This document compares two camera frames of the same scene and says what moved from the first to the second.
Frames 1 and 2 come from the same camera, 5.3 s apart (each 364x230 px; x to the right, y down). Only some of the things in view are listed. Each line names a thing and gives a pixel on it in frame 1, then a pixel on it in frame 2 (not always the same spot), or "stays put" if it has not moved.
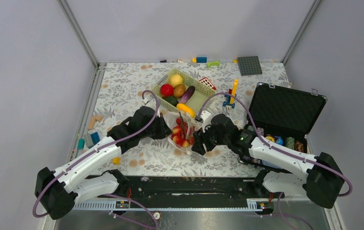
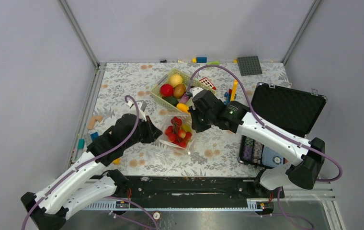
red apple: x=166 y=89 stays put
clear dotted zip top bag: x=183 y=127 stays put
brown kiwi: x=179 y=90 stays put
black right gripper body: x=209 y=135 -> x=201 y=121
